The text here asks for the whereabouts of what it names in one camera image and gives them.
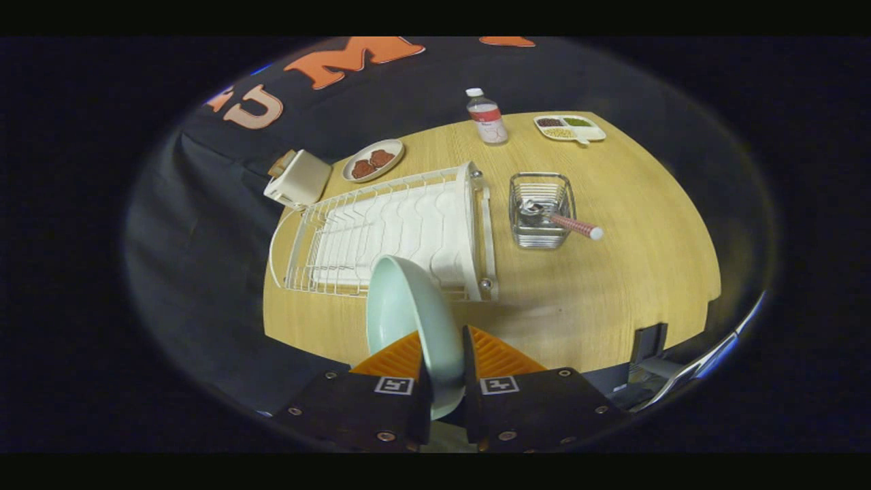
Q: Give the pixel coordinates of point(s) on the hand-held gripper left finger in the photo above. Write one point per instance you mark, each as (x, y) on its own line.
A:
(423, 408)

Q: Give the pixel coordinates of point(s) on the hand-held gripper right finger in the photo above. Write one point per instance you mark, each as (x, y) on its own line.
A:
(471, 408)

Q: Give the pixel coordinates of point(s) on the pale green plate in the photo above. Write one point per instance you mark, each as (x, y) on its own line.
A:
(408, 320)

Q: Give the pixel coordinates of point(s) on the brown oval plate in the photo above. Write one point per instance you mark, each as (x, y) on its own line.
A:
(396, 146)

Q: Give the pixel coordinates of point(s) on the white divided dish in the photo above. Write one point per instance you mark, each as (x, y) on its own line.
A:
(593, 133)

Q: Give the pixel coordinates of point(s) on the brown meat piece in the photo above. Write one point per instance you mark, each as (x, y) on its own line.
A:
(382, 158)
(363, 168)

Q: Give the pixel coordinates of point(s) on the white toaster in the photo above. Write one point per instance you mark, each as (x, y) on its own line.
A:
(303, 180)

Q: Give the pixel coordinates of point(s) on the toasted bread slice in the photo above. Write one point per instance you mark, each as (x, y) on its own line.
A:
(275, 169)
(289, 157)

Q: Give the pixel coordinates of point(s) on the clear plastic water bottle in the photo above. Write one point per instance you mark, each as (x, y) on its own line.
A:
(488, 122)

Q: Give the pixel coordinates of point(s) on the yellow beans portion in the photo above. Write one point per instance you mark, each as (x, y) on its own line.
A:
(559, 133)

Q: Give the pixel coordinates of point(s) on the dark red beans portion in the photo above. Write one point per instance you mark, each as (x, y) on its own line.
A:
(550, 122)

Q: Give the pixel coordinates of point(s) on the green beans portion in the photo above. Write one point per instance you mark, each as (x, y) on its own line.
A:
(577, 122)

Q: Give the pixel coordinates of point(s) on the black table bracket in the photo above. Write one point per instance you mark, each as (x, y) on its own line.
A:
(650, 344)

